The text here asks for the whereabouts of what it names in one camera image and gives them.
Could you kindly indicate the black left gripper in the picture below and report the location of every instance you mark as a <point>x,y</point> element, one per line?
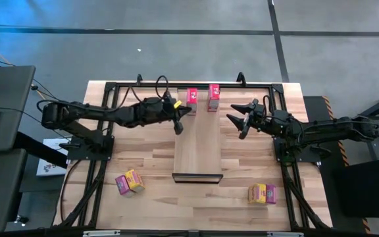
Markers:
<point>156,110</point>

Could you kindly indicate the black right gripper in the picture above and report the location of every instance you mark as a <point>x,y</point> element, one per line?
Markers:
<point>263,120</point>

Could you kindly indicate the red Froot Loops cereal box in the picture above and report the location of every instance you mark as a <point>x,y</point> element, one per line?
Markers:
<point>192,98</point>
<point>214,97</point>

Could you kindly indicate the yellow Corn Pops cereal box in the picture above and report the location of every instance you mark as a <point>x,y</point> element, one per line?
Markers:
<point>257,193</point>
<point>136,180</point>

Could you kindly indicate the purple Raisin Bran cereal box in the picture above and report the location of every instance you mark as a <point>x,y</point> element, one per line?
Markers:
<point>271,194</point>
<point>122,187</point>

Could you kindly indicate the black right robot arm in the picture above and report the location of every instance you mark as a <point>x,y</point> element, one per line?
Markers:
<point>327,126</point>

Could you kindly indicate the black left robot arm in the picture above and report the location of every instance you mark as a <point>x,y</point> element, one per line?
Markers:
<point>87,113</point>

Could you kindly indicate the black mat with hazard stripe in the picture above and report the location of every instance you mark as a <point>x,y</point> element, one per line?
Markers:
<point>318,108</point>

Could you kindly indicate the white printed box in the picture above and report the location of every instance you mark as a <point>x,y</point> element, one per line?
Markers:
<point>49,164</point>

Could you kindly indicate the grey desk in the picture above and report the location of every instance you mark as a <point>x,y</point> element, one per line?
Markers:
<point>2,197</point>
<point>8,105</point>

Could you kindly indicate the black metal rig frame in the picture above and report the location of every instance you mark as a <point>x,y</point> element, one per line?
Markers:
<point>258,85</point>

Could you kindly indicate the silver metal bracket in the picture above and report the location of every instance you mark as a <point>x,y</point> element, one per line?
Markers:
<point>285,234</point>
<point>100,233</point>

